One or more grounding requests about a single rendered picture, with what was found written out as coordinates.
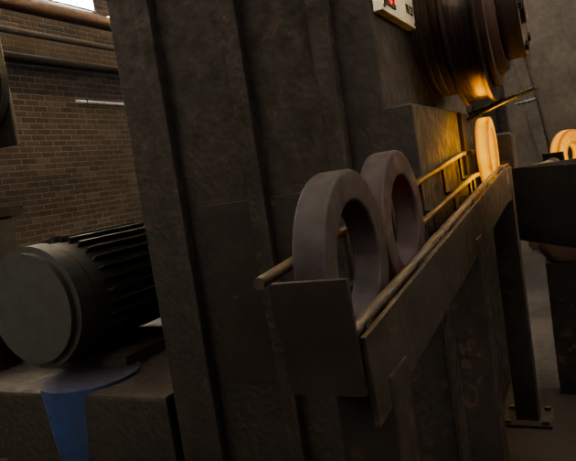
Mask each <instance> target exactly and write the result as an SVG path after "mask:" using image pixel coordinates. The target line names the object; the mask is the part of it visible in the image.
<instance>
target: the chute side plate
mask: <svg viewBox="0 0 576 461"><path fill-rule="evenodd" d="M511 168H512V166H509V167H507V168H505V169H502V170H501V171H500V172H499V173H498V174H497V175H496V177H495V178H494V179H493V180H492V182H491V183H490V184H489V185H488V186H487V187H486V189H485V190H484V191H483V192H482V194H481V195H480V196H479V197H478V198H477V200H476V201H475V202H474V204H472V206H471V207H470V208H469V209H468V210H467V211H466V213H465V214H464V215H463V216H462V217H461V218H460V219H459V220H458V221H457V223H456V224H455V225H454V226H453V228H452V229H451V230H450V231H449V232H448V233H447V235H446V236H445V237H444V238H443V240H442V241H441V242H440V243H439V244H438V246H437V247H436V248H435V249H434V250H433V251H432V253H431V254H430V255H429V256H428V258H427V259H426V260H425V261H424V263H423V264H422V265H421V266H420V267H419V268H418V270H417V271H416V272H415V273H414V274H413V276H412V277H411V278H410V279H409V281H408V282H407V283H406V284H405V285H404V286H403V287H402V288H401V289H400V290H399V292H398V293H397V294H396V295H395V296H394V298H393V299H392V300H391V301H390V302H389V304H388V305H387V306H386V307H385V308H384V310H383V311H382V312H381V313H380V314H379V316H378V317H377V318H376V319H375V320H374V322H373V323H372V324H371V326H370V327H369V328H368V329H367V330H366V331H365V332H364V334H363V335H362V336H361V337H360V345H361V350H362V355H363V360H364V366H365V371H366V376H367V382H368V391H369V397H370V402H371V407H372V412H373V418H374V424H375V427H381V426H382V425H383V423H384V421H385V420H386V418H387V416H388V414H389V412H390V410H391V408H392V406H393V405H392V399H391V392H390V386H389V375H390V374H391V373H392V372H393V371H394V370H395V368H396V367H397V366H398V365H399V363H400V362H401V361H402V359H403V358H404V357H406V359H407V364H408V371H409V377H410V375H411V373H412V372H413V370H414V368H415V366H416V364H417V363H418V361H419V359H420V357H421V355H422V353H423V351H424V350H425V349H426V347H427V345H428V344H429V342H430V340H431V338H432V336H433V334H434V332H435V330H436V329H437V327H438V326H439V324H440V323H441V321H442V319H443V316H444V315H445V313H446V311H447V309H448V308H449V306H450V304H451V302H452V301H453V299H454V297H455V295H456V294H457V292H458V290H459V288H460V287H461V285H462V283H463V281H464V279H465V277H466V276H467V274H468V273H469V271H470V269H471V267H472V266H473V264H474V262H475V260H476V258H477V249H476V241H475V240H476V239H477V238H478V237H479V236H480V235H482V239H483V246H484V245H485V242H486V240H487V239H488V237H489V235H490V233H491V231H492V230H493V228H494V227H495V225H496V223H497V221H498V219H499V218H500V216H501V214H502V212H503V210H504V209H505V207H506V205H507V203H508V202H509V201H510V200H511V199H512V193H511V188H512V187H513V186H514V185H513V177H512V169H511ZM507 175H508V178H507ZM508 182H509V185H508Z"/></svg>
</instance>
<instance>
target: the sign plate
mask: <svg viewBox="0 0 576 461"><path fill-rule="evenodd" d="M390 2H391V0H372V4H373V11H374V12H375V13H377V14H379V15H381V16H383V17H385V18H386V19H388V20H389V21H391V22H392V23H394V24H396V25H398V26H399V27H402V28H404V29H405V30H407V31H411V30H414V29H416V23H415V20H414V13H413V5H412V0H395V1H394V0H392V4H391V3H390ZM395 2H396V5H395Z"/></svg>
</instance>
